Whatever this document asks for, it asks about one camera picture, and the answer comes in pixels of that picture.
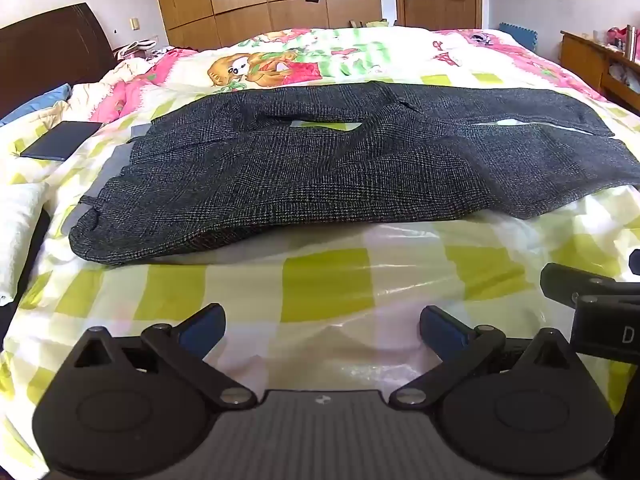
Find blue foam mat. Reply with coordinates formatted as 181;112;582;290
498;22;538;53

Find white pillow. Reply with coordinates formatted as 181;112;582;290
0;182;48;306

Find pink cream quilt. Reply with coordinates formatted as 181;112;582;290
70;47;181;126

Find dark grey plaid pants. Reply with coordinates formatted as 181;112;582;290
69;81;640;267

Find blue cloth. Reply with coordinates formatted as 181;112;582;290
0;83;71;127

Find dark flat notebook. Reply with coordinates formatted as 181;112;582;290
20;121;103;162

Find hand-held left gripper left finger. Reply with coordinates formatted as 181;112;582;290
74;304;259;409

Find wooden side desk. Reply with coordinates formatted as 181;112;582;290
560;30;640;111

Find cartoon printed checked bedsheet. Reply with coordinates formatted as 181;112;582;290
0;25;640;480

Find dark wooden headboard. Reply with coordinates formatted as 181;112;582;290
0;2;117;121

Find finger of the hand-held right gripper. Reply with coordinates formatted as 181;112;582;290
540;262;617;311

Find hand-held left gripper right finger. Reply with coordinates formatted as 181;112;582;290
389;305;583;411

